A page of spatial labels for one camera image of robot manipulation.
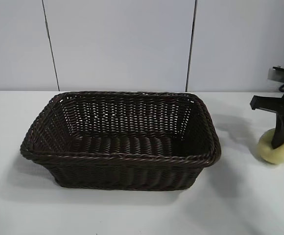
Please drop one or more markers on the pale yellow egg yolk pastry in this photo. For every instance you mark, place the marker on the pale yellow egg yolk pastry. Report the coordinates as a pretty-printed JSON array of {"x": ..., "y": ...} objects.
[{"x": 265, "y": 149}]

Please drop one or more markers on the dark brown woven basket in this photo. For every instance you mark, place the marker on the dark brown woven basket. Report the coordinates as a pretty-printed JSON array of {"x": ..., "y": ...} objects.
[{"x": 122, "y": 171}]

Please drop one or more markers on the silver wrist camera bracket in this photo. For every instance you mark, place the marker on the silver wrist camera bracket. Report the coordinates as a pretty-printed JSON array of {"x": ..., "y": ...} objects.
[{"x": 270, "y": 74}]

